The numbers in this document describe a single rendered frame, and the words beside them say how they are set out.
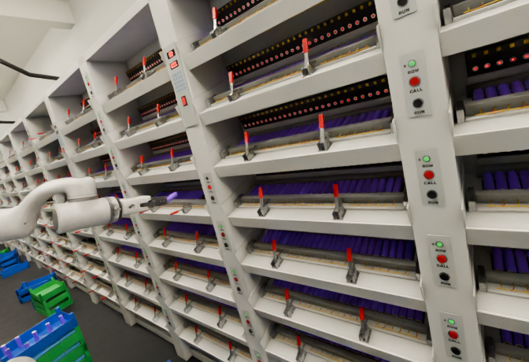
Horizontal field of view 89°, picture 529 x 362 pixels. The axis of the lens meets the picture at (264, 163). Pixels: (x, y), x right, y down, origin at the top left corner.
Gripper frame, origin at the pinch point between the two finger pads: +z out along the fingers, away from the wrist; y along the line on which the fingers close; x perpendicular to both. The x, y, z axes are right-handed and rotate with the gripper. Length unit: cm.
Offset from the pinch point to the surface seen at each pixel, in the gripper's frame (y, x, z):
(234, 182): -19.9, -3.5, 19.7
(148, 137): 17.3, -26.7, 7.4
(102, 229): 120, 23, 21
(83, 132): 120, -46, 15
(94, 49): 38, -70, -3
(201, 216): -4.1, 8.8, 14.6
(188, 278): 27, 43, 26
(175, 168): 6.5, -12.0, 11.9
